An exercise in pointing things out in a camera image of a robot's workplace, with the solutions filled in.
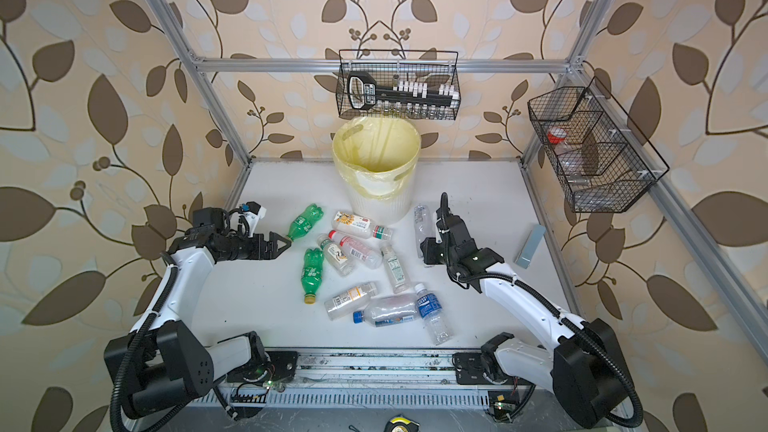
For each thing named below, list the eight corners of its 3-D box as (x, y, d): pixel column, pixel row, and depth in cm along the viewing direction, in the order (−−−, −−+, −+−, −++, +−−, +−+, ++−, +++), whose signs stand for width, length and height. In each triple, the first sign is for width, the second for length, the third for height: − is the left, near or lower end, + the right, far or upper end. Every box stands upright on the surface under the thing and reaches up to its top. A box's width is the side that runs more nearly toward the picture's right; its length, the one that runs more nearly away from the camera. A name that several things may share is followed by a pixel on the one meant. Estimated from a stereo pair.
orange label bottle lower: (329, 323, 82) (326, 318, 79) (324, 306, 85) (321, 300, 82) (381, 300, 86) (380, 295, 83) (374, 285, 89) (373, 279, 86)
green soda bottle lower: (301, 305, 85) (297, 300, 82) (307, 255, 95) (303, 248, 92) (320, 303, 86) (316, 298, 82) (323, 253, 96) (321, 247, 92)
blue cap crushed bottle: (355, 331, 81) (353, 326, 77) (355, 304, 86) (353, 298, 82) (418, 324, 83) (420, 319, 79) (415, 298, 87) (416, 292, 83)
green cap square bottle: (344, 280, 90) (341, 273, 86) (315, 242, 98) (312, 234, 94) (356, 272, 92) (354, 264, 88) (327, 235, 100) (324, 226, 96)
